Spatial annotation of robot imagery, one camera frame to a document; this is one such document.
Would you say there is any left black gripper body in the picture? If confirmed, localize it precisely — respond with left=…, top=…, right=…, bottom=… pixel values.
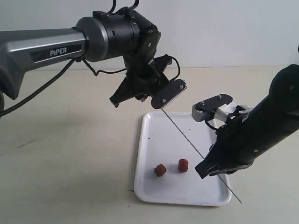
left=109, top=54, right=172, bottom=108

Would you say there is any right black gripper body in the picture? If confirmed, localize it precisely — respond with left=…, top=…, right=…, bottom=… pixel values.
left=194, top=106, right=257, bottom=179

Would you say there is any thin metal skewer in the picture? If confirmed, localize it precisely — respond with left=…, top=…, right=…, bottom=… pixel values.
left=161, top=109, right=244, bottom=205

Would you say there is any brown meat chunk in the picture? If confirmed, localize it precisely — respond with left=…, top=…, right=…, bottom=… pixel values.
left=178, top=159, right=189, bottom=173
left=154, top=164, right=166, bottom=177

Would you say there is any left robot arm grey Piper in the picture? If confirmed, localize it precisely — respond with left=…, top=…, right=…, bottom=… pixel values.
left=0, top=7, right=176, bottom=108

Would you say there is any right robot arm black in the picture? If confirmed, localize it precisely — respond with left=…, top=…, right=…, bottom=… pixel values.
left=192, top=64, right=299, bottom=178

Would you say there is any white rectangular plastic tray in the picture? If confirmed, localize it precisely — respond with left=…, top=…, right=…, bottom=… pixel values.
left=134, top=112, right=232, bottom=206

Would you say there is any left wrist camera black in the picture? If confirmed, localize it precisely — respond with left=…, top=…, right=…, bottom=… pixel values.
left=150, top=79, right=187, bottom=109

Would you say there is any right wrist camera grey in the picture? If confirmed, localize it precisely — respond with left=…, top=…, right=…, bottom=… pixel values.
left=192, top=94, right=233, bottom=122

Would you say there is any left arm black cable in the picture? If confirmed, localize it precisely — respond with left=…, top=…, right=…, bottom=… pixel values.
left=0, top=0, right=181, bottom=117

